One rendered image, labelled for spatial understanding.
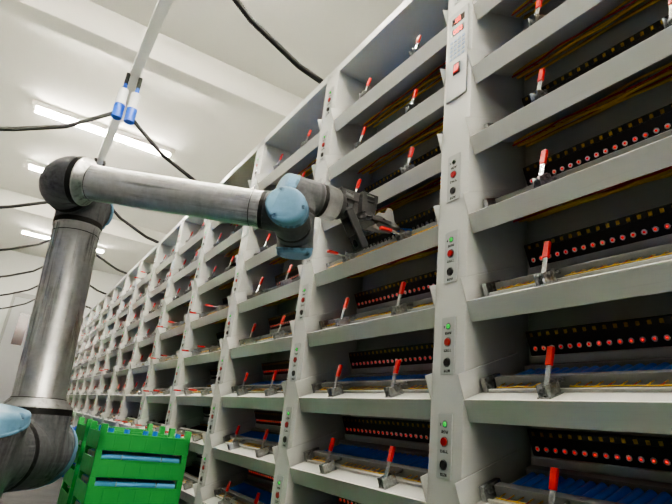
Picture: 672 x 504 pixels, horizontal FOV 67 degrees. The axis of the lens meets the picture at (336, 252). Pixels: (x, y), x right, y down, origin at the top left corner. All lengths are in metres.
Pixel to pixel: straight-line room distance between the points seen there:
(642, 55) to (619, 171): 0.21
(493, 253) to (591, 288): 0.32
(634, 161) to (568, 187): 0.12
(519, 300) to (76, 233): 1.04
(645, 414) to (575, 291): 0.22
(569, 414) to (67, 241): 1.15
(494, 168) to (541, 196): 0.26
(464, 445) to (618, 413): 0.32
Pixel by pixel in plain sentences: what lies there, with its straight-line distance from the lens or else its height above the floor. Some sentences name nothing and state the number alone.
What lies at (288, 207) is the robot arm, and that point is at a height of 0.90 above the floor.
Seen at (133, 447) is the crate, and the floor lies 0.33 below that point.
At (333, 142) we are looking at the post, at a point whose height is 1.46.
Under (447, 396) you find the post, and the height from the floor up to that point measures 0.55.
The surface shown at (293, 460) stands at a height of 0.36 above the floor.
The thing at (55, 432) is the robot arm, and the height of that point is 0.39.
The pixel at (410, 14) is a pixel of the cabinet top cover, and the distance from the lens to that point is 1.88.
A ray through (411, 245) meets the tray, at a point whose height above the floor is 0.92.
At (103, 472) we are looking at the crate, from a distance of 1.91.
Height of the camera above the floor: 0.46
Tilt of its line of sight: 19 degrees up
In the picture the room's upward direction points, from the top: 6 degrees clockwise
